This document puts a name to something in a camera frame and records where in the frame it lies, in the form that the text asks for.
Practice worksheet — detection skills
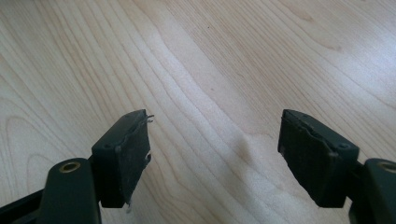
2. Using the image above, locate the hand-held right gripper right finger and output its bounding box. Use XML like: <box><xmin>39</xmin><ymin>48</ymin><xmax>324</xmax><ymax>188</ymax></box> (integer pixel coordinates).
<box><xmin>277</xmin><ymin>108</ymin><xmax>361</xmax><ymax>209</ymax></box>

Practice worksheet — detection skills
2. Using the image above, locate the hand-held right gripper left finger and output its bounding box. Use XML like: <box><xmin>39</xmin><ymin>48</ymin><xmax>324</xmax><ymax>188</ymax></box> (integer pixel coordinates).
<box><xmin>91</xmin><ymin>108</ymin><xmax>155</xmax><ymax>214</ymax></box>

